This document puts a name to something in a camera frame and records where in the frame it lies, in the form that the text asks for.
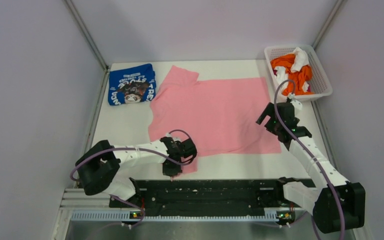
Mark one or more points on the white plastic basket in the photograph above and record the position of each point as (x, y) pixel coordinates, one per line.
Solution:
(319, 83)

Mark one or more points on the pink t-shirt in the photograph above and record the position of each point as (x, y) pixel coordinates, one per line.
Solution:
(220, 115)

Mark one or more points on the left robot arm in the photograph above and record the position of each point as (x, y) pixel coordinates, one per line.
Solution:
(99, 170)

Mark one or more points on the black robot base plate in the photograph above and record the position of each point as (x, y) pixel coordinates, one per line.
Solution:
(254, 200)

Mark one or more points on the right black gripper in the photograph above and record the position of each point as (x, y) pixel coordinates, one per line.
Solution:
(269, 111)

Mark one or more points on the folded blue graphic t-shirt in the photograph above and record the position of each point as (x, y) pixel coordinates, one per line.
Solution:
(132, 85)

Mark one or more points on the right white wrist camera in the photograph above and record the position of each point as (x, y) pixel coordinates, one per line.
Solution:
(291, 98)

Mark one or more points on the white t-shirt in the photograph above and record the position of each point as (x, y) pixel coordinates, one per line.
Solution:
(301, 59)

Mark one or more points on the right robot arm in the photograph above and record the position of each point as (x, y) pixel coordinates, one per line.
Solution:
(335, 204)

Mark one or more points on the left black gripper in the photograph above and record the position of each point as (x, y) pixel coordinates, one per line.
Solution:
(171, 172)

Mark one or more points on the orange t-shirt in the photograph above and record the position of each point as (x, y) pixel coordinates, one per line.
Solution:
(300, 78)

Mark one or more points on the aluminium frame rail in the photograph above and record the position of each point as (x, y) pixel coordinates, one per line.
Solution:
(75, 14)

